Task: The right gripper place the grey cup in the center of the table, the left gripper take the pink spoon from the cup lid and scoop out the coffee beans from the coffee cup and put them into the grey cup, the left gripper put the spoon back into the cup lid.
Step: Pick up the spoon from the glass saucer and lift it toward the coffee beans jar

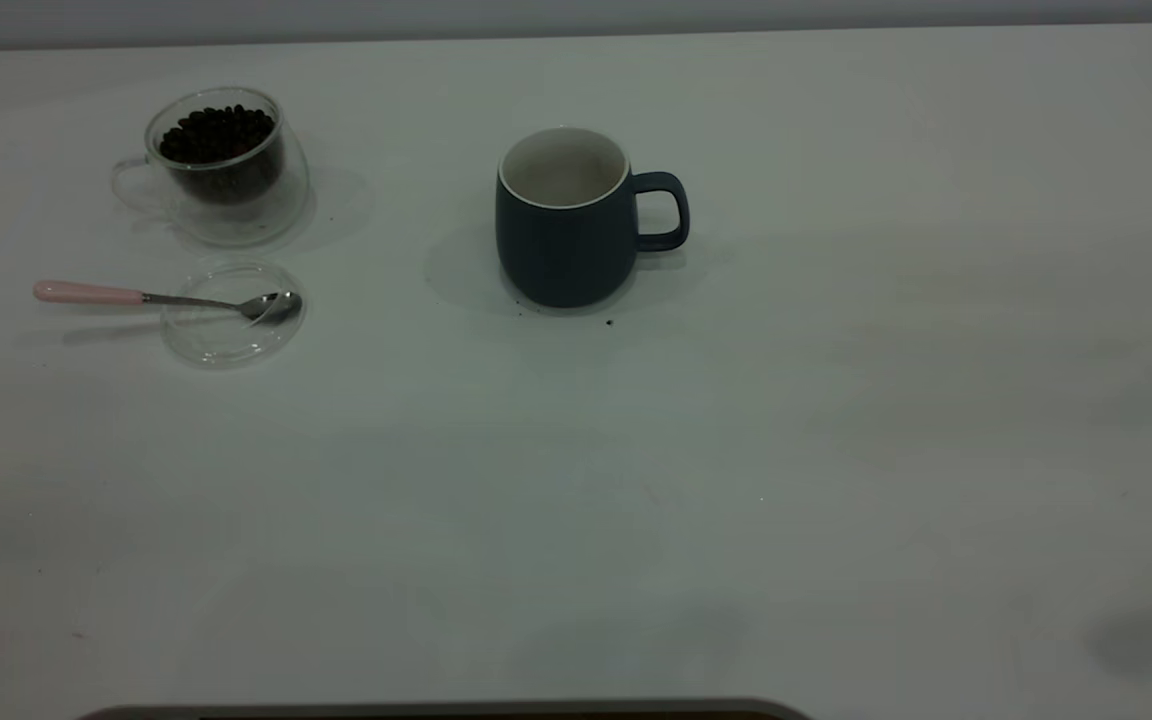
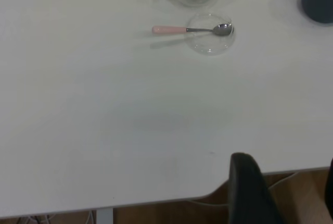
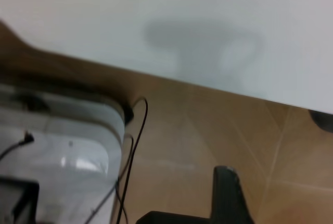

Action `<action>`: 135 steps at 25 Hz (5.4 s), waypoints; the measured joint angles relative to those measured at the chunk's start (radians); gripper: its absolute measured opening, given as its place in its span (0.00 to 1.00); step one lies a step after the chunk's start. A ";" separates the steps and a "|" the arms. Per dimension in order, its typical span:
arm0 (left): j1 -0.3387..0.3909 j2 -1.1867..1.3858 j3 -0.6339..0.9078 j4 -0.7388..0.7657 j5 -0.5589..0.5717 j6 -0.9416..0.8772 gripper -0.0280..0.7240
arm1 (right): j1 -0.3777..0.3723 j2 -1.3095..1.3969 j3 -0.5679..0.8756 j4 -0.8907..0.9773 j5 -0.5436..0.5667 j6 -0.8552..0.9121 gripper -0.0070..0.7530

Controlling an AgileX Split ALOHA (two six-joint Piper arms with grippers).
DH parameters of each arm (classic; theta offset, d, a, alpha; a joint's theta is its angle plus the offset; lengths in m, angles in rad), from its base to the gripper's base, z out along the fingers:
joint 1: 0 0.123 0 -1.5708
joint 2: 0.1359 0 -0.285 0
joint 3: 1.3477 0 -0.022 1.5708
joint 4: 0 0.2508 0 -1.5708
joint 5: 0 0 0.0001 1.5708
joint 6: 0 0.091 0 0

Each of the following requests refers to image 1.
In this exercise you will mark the dark grey ceramic mug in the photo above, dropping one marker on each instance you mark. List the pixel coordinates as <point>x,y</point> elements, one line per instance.
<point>561,255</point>

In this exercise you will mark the clear round glass lid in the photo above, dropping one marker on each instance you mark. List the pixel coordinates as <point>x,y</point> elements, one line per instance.
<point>226,346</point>

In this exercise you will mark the dark coffee beans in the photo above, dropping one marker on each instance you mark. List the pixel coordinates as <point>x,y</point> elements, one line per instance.
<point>218,140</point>

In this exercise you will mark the clear double-wall glass cup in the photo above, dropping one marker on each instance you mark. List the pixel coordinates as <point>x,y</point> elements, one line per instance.
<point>236,226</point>

